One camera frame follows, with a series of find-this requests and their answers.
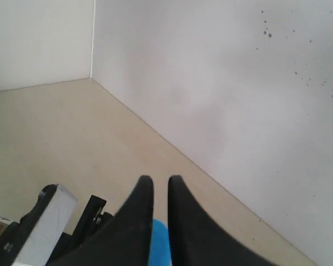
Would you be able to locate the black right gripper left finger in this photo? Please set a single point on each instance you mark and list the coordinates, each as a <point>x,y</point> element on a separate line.
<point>123,240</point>

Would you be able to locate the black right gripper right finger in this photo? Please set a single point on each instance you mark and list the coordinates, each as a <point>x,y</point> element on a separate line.
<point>196,239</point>

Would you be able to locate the blue pump lotion bottle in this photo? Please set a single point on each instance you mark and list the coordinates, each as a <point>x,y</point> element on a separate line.
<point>159,248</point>

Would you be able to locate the black and grey robot base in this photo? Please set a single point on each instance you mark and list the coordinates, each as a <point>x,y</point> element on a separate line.
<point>39,237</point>

